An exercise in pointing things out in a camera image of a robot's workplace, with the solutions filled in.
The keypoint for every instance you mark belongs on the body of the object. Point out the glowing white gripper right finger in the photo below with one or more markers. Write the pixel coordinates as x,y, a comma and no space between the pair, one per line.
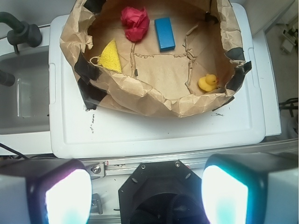
253,188

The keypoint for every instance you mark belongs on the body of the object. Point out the glowing white gripper left finger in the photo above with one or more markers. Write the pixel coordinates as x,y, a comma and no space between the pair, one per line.
44,191

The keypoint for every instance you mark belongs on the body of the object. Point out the yellow knitted cloth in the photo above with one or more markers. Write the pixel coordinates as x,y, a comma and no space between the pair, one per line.
109,58

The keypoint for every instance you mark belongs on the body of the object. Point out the red crumpled cloth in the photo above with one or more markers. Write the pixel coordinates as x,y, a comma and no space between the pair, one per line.
136,22

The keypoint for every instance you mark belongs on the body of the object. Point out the white plastic cooler lid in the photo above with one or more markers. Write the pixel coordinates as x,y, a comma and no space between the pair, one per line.
77,132

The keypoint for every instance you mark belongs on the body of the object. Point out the yellow rubber duck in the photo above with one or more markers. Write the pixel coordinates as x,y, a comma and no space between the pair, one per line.
208,83

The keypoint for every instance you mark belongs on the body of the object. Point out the crumpled brown paper bag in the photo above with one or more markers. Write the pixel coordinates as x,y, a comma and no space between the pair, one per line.
154,83

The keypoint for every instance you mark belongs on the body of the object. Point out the dark grey sink faucet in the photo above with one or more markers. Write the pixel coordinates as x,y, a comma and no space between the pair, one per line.
21,32

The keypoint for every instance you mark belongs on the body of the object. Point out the blue rectangular block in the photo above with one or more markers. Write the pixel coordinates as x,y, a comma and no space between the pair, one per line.
165,36

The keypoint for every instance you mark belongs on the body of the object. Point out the black octagonal mount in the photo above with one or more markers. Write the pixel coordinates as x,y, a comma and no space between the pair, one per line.
162,193

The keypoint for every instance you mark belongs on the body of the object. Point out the aluminium frame rail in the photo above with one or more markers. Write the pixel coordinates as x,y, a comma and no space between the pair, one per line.
101,167

